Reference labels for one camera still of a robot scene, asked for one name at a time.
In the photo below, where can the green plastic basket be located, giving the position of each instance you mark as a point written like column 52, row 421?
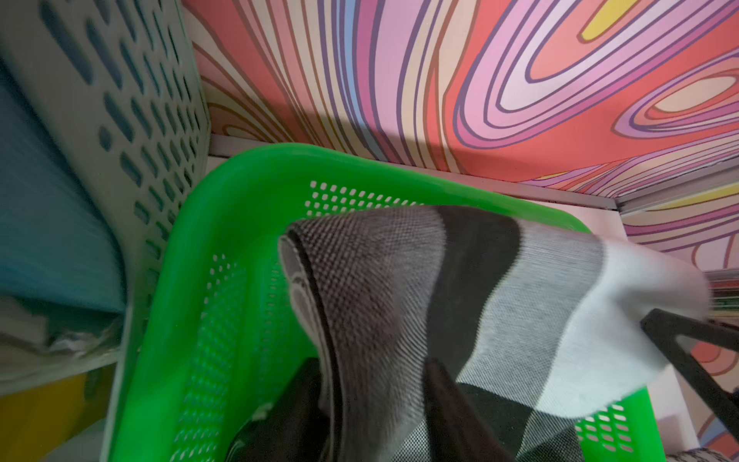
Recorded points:
column 222, row 340

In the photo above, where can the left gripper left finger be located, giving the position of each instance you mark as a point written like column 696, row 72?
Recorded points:
column 293, row 430

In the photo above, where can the mint green file organizer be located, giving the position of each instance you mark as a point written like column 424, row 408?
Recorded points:
column 116, row 85

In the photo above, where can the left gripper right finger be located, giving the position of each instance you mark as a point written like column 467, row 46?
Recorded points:
column 669, row 332

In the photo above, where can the black white grey checked scarf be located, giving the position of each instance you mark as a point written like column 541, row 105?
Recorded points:
column 538, row 326

